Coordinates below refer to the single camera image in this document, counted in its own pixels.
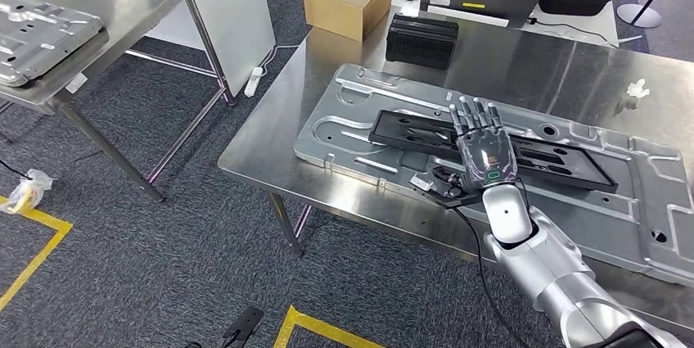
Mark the black plastic frame part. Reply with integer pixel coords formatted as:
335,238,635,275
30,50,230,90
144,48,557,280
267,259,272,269
368,109,620,195

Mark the stainless steel workbench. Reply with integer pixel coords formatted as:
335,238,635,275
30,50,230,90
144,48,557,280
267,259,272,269
218,6,694,336

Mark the white power strip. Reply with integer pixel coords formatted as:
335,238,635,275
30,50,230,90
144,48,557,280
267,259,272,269
244,66,264,99

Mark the black ribbed box device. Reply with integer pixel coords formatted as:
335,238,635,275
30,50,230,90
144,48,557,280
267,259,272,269
385,12,460,71

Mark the brown cardboard box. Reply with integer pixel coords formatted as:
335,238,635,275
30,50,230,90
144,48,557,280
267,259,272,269
302,0,395,43

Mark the white cabinet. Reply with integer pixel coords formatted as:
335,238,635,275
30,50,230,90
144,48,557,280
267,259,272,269
146,0,277,98

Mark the yellow floor tape square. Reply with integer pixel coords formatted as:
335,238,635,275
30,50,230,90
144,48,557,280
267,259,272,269
273,305,386,348

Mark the white table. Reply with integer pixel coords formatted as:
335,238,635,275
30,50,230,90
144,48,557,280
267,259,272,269
379,0,620,46

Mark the grey stamped metal panel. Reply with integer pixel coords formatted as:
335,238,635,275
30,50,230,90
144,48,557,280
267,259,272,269
293,63,694,288
0,0,105,88

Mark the white crumpled paper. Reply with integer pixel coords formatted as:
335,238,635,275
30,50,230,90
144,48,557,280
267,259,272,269
626,78,651,100

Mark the plastic bag with tape roll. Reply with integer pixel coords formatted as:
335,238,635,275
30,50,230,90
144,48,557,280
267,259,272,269
0,169,56,215

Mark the white power cable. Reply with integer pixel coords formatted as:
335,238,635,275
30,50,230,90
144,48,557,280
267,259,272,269
259,44,300,73

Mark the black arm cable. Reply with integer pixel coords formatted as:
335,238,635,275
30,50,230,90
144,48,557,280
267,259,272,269
449,206,521,348

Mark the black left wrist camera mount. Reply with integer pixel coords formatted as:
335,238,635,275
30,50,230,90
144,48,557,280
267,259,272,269
222,306,265,348

